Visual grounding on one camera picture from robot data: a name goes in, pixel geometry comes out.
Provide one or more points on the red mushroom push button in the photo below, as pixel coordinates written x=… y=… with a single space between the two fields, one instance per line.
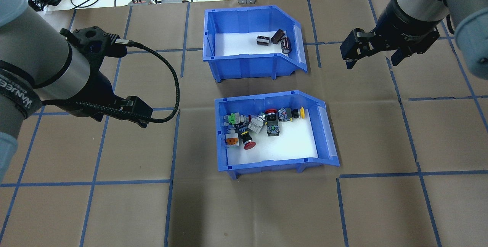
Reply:
x=248 y=140

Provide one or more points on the green white switch block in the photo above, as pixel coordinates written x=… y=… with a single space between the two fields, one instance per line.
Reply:
x=233 y=118

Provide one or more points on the black cylindrical capacitors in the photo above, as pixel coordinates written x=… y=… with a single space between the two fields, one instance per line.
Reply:
x=236 y=43

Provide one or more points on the blue battery storage bin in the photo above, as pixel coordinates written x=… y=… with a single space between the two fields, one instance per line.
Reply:
x=244 y=68

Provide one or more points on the blue push-button storage bin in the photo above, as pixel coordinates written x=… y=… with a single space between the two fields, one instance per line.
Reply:
x=263 y=166

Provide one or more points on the orange white switch block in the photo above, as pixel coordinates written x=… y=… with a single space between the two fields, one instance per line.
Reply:
x=231 y=139

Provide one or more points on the black block red button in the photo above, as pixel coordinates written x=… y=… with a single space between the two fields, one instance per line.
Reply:
x=272 y=125

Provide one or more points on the yellow push button switch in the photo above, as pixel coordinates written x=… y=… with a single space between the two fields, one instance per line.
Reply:
x=291 y=114

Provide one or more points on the pile of push-button switches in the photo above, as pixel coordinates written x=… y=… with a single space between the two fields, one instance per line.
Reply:
x=289 y=144

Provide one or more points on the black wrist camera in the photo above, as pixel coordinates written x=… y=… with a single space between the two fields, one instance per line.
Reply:
x=91 y=41

